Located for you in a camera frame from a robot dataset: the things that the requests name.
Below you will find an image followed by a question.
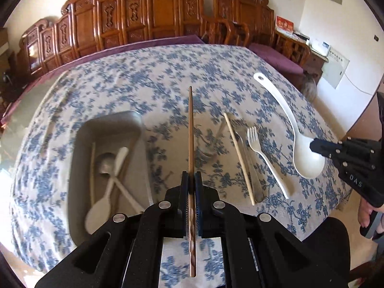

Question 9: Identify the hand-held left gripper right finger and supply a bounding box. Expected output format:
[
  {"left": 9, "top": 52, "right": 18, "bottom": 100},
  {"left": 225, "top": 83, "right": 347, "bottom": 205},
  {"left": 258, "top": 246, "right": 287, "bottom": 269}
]
[{"left": 195, "top": 171, "right": 318, "bottom": 288}]

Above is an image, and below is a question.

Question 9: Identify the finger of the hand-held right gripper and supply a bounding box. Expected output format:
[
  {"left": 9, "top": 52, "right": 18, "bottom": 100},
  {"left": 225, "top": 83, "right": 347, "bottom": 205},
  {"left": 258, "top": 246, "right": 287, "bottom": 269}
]
[{"left": 310, "top": 138, "right": 344, "bottom": 160}]

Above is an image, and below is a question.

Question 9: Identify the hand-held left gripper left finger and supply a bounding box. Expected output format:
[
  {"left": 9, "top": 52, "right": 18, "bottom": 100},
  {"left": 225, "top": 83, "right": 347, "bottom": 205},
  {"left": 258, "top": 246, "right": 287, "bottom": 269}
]
[{"left": 35, "top": 170, "right": 190, "bottom": 288}]

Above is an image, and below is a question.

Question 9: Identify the large white plastic spoon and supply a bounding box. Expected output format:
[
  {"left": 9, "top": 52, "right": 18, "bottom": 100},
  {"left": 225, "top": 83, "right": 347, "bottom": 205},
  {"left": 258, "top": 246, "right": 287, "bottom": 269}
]
[{"left": 253, "top": 72, "right": 326, "bottom": 179}]

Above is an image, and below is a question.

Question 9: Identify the white plastic fork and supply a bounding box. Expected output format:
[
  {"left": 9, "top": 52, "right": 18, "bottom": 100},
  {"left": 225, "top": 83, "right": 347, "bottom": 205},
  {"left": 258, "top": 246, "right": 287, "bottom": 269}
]
[{"left": 246, "top": 126, "right": 293, "bottom": 199}]

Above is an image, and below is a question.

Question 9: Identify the light bamboo chopstick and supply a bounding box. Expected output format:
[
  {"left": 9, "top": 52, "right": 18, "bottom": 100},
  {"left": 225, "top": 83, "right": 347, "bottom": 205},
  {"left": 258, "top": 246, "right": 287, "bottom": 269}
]
[
  {"left": 223, "top": 112, "right": 256, "bottom": 206},
  {"left": 90, "top": 142, "right": 96, "bottom": 206}
]

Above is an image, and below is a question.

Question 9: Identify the small white plastic spoon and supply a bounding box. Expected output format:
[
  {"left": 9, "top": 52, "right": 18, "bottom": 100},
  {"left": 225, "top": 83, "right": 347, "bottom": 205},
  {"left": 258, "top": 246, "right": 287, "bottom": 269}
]
[{"left": 84, "top": 146, "right": 129, "bottom": 234}]

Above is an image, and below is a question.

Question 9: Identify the rectangular metal tin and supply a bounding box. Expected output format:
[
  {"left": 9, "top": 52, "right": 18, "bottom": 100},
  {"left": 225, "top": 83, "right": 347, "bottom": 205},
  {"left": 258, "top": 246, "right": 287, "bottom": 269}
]
[{"left": 67, "top": 110, "right": 154, "bottom": 242}]

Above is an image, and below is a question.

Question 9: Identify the person's right hand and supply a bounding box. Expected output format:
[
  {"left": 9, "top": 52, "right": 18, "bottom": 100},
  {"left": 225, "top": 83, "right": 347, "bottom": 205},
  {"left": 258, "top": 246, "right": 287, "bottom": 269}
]
[{"left": 358, "top": 199, "right": 378, "bottom": 229}]

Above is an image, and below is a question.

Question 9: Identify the clear plastic bag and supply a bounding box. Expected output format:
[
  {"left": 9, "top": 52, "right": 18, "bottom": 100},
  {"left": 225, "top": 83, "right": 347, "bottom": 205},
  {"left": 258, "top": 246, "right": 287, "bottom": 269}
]
[{"left": 300, "top": 76, "right": 319, "bottom": 103}]

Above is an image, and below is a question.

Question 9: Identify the wooden side table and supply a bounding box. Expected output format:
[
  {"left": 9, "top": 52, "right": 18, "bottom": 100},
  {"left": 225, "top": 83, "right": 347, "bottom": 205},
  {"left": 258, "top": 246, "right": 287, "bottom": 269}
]
[{"left": 300, "top": 36, "right": 328, "bottom": 79}]

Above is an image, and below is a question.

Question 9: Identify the white desk telephone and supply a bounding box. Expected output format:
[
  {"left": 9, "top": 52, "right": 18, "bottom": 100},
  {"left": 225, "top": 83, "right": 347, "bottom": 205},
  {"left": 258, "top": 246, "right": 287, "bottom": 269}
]
[{"left": 312, "top": 39, "right": 331, "bottom": 56}]

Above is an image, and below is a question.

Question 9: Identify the purple armchair cushion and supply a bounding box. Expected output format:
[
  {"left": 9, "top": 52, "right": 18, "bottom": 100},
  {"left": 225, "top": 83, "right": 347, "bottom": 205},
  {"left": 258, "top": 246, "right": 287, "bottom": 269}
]
[{"left": 249, "top": 42, "right": 304, "bottom": 74}]

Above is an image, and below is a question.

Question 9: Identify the red desk calendar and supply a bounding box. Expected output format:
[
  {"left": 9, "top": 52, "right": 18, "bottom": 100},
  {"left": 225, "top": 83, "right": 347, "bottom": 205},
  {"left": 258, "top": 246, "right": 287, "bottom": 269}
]
[{"left": 275, "top": 16, "right": 294, "bottom": 38}]

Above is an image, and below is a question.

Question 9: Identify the blue floral tablecloth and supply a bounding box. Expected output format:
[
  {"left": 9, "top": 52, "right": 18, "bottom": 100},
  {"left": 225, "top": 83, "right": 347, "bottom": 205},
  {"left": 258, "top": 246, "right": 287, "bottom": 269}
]
[{"left": 9, "top": 43, "right": 354, "bottom": 288}]

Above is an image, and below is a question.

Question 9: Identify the carved wooden armchair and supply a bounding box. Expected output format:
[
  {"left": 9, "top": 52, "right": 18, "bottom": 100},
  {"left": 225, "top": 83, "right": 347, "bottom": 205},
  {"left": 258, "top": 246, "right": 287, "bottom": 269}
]
[{"left": 207, "top": 0, "right": 312, "bottom": 75}]

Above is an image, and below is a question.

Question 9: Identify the long carved wooden sofa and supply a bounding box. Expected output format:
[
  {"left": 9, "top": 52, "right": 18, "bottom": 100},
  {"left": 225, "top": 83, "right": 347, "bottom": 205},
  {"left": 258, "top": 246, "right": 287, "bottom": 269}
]
[{"left": 16, "top": 0, "right": 236, "bottom": 75}]

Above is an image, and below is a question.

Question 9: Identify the white cable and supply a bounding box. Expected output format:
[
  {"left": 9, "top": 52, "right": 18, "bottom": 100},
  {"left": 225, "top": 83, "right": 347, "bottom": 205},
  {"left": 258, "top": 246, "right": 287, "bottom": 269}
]
[{"left": 342, "top": 71, "right": 373, "bottom": 96}]

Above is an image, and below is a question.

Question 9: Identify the white metal wall panel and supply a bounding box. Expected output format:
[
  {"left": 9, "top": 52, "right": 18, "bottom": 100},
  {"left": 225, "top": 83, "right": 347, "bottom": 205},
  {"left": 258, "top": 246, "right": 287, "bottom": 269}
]
[{"left": 322, "top": 51, "right": 350, "bottom": 90}]

